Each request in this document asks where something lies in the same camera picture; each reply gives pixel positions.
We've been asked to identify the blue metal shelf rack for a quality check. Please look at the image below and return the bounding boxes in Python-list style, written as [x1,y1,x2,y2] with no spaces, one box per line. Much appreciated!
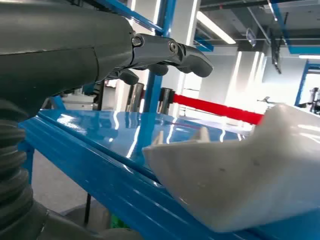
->
[294,59,320,108]
[18,0,320,240]

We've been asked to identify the red barrier belt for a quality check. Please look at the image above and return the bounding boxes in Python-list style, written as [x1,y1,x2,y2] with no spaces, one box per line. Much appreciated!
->
[173,93,264,126]

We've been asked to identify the long ceiling light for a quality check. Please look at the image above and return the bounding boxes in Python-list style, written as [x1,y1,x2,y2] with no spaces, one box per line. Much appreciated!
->
[195,11,237,46]

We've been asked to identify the chrome stanchion post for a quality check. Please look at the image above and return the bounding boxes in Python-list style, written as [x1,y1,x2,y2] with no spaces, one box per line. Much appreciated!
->
[125,82,145,114]
[157,87,176,116]

